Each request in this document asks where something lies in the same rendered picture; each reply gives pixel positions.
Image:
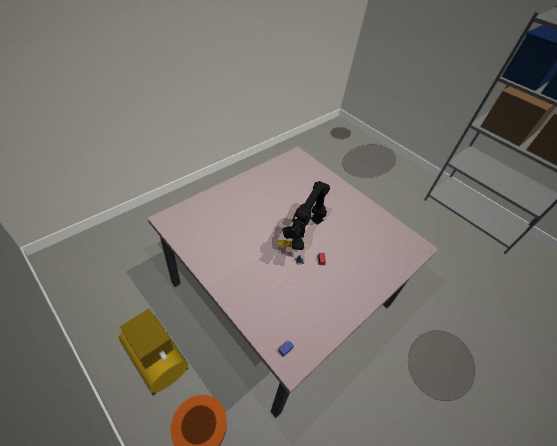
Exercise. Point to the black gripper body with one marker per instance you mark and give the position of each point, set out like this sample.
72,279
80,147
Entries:
298,244

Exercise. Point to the small blue block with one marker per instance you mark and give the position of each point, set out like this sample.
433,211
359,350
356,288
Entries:
286,348

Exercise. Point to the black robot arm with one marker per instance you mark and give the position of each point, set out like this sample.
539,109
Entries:
303,213

